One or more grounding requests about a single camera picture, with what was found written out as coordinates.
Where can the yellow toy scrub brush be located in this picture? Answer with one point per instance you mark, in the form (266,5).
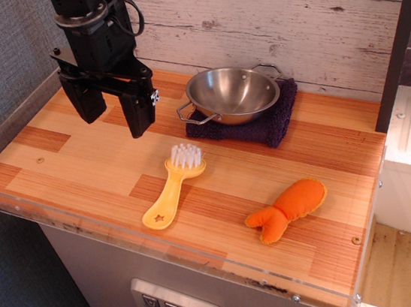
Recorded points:
(185,162)

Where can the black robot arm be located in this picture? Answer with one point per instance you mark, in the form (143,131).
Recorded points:
(76,4)

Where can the dark purple folded cloth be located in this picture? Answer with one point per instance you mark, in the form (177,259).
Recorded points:
(269,128)

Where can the orange plush fish toy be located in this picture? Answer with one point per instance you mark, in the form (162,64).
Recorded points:
(297,201)

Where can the dark right shelf post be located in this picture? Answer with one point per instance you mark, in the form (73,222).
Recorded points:
(392,78)

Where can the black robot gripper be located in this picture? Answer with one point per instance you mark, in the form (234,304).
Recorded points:
(100,59)

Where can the small steel two-handled pot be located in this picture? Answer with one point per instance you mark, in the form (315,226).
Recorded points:
(228,96)

